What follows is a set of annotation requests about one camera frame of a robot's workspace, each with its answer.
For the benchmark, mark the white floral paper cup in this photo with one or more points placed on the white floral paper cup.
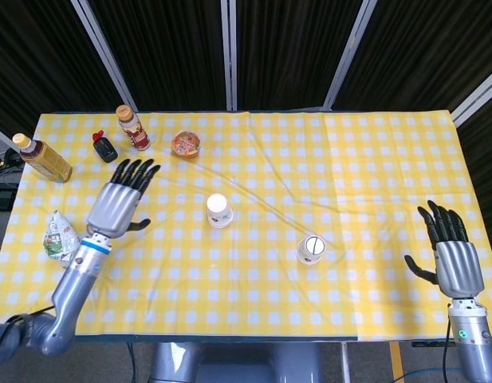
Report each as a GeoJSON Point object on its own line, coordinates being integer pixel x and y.
{"type": "Point", "coordinates": [222, 222]}
{"type": "Point", "coordinates": [215, 202]}

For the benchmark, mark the tea bottle yellow label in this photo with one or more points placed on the tea bottle yellow label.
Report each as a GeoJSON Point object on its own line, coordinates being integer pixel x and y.
{"type": "Point", "coordinates": [46, 159]}

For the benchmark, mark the green white snack bag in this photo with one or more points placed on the green white snack bag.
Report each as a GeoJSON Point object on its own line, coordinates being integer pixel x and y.
{"type": "Point", "coordinates": [60, 239]}

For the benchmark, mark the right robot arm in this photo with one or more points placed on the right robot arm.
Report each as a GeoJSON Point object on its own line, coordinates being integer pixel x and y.
{"type": "Point", "coordinates": [469, 347]}

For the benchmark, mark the yellow white checkered tablecloth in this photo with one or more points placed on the yellow white checkered tablecloth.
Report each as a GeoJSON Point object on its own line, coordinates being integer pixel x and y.
{"type": "Point", "coordinates": [269, 279]}

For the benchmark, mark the black corrugated partition panel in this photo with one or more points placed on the black corrugated partition panel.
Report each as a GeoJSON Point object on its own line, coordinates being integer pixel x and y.
{"type": "Point", "coordinates": [170, 52]}
{"type": "Point", "coordinates": [486, 167]}
{"type": "Point", "coordinates": [38, 60]}
{"type": "Point", "coordinates": [285, 52]}
{"type": "Point", "coordinates": [429, 48]}

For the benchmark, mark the paper cup with marked bottom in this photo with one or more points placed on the paper cup with marked bottom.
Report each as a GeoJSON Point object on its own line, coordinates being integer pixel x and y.
{"type": "Point", "coordinates": [313, 246]}

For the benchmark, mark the small black bottle red cap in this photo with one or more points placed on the small black bottle red cap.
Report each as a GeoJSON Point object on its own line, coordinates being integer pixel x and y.
{"type": "Point", "coordinates": [106, 151]}

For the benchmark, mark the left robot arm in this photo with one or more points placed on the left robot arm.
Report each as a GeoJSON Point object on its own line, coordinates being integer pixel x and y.
{"type": "Point", "coordinates": [70, 287]}

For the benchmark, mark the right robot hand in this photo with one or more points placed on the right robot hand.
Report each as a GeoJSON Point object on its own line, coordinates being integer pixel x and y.
{"type": "Point", "coordinates": [457, 263]}

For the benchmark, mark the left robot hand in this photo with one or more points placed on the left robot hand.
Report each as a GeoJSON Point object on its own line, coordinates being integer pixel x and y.
{"type": "Point", "coordinates": [114, 207]}

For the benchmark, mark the Costa coffee bottle yellow cap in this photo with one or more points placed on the Costa coffee bottle yellow cap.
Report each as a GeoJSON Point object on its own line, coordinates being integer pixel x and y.
{"type": "Point", "coordinates": [136, 133]}

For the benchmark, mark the orange jelly cup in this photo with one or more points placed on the orange jelly cup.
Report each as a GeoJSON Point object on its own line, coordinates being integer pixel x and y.
{"type": "Point", "coordinates": [186, 143]}

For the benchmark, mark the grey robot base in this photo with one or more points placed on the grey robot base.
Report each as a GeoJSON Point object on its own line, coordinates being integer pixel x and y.
{"type": "Point", "coordinates": [237, 365]}

